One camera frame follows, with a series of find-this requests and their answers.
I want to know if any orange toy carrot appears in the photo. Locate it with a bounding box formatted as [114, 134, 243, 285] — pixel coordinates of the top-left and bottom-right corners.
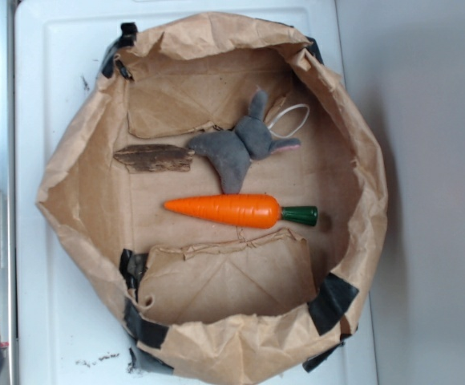
[164, 194, 319, 229]

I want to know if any brown wood chip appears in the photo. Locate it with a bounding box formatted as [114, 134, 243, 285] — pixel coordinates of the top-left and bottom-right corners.
[113, 144, 195, 173]

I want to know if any grey plush bunny toy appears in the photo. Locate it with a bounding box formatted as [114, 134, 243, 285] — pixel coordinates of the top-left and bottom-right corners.
[188, 90, 301, 194]

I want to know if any brown paper bag bin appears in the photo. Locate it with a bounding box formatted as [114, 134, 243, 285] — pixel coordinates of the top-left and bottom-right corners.
[37, 12, 388, 384]

